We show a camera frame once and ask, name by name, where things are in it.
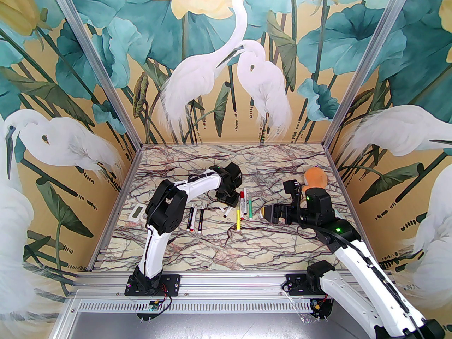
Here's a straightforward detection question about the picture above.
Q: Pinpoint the aluminium front frame rail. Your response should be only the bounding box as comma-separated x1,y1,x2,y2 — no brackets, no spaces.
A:
69,270,398,300

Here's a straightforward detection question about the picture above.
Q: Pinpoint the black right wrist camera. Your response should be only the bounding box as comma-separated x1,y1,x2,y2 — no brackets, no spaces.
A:
283,179,301,204

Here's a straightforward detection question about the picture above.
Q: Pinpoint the slotted aluminium strip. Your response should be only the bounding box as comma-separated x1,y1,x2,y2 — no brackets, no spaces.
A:
69,298,341,314

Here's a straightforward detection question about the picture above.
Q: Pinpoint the grey metal base plate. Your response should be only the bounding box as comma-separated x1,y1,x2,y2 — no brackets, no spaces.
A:
53,311,380,339

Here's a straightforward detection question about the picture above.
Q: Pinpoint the orange plush toy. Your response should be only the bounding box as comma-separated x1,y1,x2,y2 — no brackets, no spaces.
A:
302,167,328,191

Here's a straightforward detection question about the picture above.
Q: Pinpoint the aluminium frame post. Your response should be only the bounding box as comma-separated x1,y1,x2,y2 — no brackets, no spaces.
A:
46,0,143,149
324,0,419,150

